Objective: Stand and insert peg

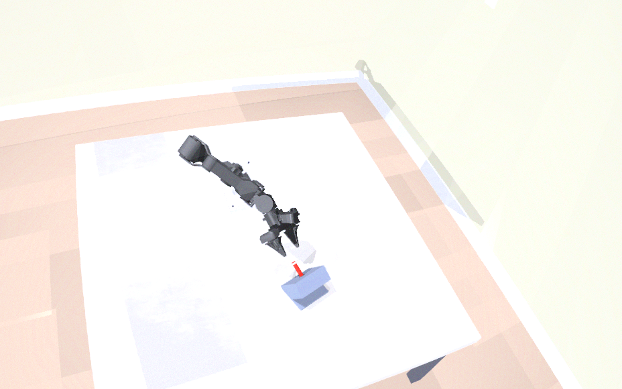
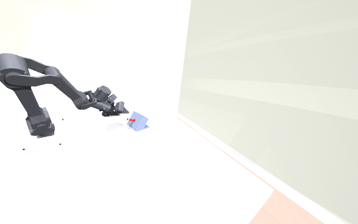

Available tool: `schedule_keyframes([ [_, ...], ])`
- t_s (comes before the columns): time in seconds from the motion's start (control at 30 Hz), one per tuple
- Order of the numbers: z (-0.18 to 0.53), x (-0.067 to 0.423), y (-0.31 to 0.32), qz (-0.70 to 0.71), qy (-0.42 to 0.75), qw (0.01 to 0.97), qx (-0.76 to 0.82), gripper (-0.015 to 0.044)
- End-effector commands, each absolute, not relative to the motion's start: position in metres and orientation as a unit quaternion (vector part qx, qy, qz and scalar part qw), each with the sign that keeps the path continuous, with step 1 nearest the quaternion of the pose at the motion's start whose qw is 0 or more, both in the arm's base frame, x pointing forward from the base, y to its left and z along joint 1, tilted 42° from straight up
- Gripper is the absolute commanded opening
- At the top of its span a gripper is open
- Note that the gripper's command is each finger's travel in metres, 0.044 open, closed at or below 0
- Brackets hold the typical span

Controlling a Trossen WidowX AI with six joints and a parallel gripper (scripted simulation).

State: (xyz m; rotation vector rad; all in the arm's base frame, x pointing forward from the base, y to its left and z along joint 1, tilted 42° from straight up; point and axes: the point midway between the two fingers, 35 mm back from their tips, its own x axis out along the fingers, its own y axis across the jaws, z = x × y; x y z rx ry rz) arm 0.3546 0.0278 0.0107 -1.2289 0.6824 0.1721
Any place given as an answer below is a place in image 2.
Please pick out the light blue square panel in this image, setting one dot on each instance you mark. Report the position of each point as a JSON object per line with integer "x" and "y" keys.
{"x": 140, "y": 122}

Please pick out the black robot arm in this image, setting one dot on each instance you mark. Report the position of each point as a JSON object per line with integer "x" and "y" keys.
{"x": 14, "y": 74}

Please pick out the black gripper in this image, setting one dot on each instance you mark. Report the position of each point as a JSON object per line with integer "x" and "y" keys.
{"x": 109, "y": 110}

